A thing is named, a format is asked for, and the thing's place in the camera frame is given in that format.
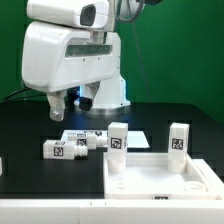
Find white square table top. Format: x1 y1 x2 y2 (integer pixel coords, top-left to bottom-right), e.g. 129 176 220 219
103 153 224 200

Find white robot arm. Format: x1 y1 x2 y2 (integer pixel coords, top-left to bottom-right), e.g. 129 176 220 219
22 0 163 121

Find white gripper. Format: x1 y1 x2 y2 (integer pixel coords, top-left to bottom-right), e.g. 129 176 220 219
22 22 121 121

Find white left fence piece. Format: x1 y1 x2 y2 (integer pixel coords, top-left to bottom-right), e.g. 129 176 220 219
0 157 3 177

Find black cables on table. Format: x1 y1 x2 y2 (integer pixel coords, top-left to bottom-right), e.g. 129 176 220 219
0 87 48 104

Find white front fence bar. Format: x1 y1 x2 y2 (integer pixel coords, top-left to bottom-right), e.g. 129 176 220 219
0 199 224 224

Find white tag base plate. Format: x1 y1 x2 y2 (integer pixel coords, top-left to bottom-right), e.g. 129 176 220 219
61 130 149 149

